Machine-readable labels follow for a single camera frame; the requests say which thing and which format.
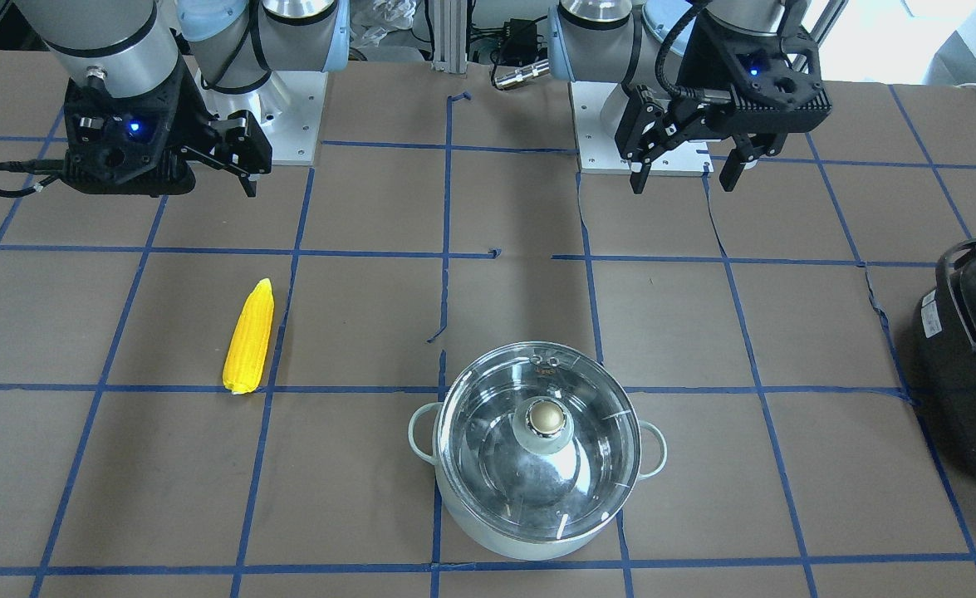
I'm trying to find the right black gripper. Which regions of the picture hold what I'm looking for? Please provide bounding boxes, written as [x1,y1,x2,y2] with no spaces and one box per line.
[63,61,272,198]

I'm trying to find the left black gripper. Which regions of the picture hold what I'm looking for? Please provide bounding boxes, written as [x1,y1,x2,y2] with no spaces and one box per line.
[616,12,832,194]

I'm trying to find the yellow corn cob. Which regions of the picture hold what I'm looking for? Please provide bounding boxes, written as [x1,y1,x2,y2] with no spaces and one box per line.
[222,277,275,396]

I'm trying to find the glass pot lid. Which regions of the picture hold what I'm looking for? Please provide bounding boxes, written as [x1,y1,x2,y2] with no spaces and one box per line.
[433,341,640,540]

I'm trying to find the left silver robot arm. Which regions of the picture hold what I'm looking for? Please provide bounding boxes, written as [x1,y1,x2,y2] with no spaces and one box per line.
[548,1,833,194]

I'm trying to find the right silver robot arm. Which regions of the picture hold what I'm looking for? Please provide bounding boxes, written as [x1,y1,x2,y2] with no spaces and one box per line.
[0,1,351,198]

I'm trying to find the pale green steel pot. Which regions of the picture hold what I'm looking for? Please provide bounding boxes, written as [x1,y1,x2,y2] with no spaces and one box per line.
[408,341,669,561]

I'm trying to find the silver metal connector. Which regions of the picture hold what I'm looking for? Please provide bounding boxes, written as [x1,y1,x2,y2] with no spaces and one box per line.
[491,58,551,91]

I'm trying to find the black power adapter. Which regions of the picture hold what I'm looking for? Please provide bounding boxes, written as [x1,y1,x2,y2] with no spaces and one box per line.
[491,18,542,66]

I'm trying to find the black rice cooker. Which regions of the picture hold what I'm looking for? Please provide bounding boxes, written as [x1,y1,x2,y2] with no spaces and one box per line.
[912,235,976,504]

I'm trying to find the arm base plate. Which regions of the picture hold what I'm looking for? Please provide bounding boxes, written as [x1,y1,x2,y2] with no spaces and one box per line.
[570,81,713,177]
[200,71,331,166]

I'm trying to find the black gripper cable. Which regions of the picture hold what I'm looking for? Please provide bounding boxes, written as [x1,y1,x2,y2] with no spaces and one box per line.
[0,159,69,199]

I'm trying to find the aluminium frame post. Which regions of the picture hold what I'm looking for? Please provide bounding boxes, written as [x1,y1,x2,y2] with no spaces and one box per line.
[428,1,469,76]

